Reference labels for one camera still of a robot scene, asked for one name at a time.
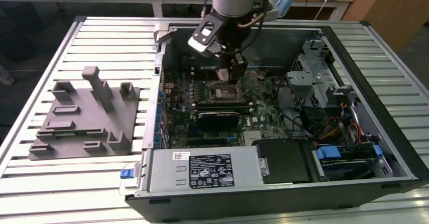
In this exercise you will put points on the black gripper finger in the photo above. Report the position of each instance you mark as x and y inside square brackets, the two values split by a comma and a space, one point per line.
[239, 70]
[224, 63]

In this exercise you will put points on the silver CPU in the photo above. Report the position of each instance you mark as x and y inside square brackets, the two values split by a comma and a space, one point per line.
[223, 75]

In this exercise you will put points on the thin metal locking lever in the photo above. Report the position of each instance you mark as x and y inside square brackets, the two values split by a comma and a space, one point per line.
[208, 77]
[224, 97]

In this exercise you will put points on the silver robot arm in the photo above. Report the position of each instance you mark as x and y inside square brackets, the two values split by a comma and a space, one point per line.
[233, 0]

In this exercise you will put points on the CPU socket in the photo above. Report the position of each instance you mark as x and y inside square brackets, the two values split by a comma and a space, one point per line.
[223, 91]

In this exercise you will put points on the round coin battery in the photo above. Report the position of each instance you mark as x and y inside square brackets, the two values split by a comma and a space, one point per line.
[263, 75]

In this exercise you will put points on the green RAM stick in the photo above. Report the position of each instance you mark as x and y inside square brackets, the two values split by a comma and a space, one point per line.
[221, 111]

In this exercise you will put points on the silver metal drive cage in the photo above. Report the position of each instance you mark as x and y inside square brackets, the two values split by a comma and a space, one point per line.
[303, 78]

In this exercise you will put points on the green motherboard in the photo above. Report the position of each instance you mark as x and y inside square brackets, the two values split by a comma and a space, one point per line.
[267, 118]

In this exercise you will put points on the black graphics card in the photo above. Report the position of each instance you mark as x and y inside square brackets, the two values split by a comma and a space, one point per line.
[217, 120]

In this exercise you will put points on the silver chipset heatsink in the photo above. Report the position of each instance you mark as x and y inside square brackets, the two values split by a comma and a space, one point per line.
[251, 137]

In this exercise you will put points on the black plastic shroud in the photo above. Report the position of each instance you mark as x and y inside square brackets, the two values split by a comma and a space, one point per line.
[284, 162]

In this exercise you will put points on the hard disk in blue carrier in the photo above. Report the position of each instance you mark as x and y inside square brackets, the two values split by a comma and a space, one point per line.
[328, 153]

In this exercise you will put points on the silver power supply unit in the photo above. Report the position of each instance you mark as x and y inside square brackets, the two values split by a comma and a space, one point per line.
[160, 173]

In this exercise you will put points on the grey parts rack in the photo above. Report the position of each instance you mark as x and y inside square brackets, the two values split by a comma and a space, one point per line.
[86, 123]

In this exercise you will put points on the wooden cabinet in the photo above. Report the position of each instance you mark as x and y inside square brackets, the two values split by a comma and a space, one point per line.
[395, 10]

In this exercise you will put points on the blue plastic latch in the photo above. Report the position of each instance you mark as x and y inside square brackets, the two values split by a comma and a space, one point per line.
[125, 173]

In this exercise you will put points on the black open PC case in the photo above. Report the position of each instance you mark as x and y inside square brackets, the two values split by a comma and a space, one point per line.
[233, 206]

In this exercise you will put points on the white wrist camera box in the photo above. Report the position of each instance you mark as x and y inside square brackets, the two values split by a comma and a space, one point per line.
[199, 45]

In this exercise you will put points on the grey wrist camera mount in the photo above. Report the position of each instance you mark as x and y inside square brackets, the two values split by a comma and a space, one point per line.
[268, 14]

